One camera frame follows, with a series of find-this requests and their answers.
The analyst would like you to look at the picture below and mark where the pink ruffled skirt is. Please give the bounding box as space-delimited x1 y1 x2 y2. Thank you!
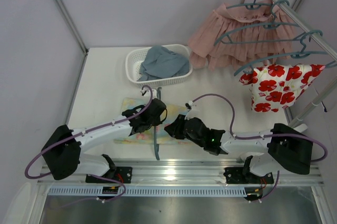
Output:
187 0 296 70

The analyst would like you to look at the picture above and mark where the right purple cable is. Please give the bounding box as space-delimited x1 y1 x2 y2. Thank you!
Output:
189 94 329 203

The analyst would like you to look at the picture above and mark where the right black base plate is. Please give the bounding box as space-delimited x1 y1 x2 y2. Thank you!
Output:
223 167 274 185

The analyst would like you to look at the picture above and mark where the blue grey cloth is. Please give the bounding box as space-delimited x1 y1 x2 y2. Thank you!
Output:
137 46 190 82

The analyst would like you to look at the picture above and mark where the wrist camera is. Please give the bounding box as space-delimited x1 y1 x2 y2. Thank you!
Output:
185 100 200 120
152 87 162 100

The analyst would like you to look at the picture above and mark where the red poppy skirt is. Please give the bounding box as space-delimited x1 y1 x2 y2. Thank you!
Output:
240 64 325 113

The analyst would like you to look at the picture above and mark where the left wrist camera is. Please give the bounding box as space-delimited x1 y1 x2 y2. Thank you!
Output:
152 87 162 100

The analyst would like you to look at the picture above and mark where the white slotted cable duct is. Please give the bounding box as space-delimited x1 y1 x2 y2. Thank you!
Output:
47 186 247 197

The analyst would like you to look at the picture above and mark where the pastel floral skirt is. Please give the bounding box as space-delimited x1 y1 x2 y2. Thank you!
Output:
114 98 190 145

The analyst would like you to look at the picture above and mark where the teal empty hanger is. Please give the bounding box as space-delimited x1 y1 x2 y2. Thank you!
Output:
213 0 300 46

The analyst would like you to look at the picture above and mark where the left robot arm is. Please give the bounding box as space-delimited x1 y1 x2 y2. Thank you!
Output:
42 98 167 180

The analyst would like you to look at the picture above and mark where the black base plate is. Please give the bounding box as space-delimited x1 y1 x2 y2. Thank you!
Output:
223 167 274 185
85 166 133 184

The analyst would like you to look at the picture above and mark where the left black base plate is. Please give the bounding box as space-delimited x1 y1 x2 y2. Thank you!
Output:
85 166 133 184

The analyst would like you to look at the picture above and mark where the teal hanger with pink skirt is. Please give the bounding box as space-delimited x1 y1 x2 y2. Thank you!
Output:
227 0 272 10

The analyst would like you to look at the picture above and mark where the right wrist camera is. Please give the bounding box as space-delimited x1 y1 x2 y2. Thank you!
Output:
185 100 200 120

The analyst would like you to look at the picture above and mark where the metal clothes rail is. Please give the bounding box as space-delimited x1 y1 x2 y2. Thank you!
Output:
272 0 336 68

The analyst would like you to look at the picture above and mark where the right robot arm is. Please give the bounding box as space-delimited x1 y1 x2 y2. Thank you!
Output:
164 115 313 177

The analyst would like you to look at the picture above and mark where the aluminium mounting rail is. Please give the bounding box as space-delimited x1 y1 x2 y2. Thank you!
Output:
37 159 324 187

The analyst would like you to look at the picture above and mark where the white plastic basket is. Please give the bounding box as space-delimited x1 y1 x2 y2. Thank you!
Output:
125 44 193 88

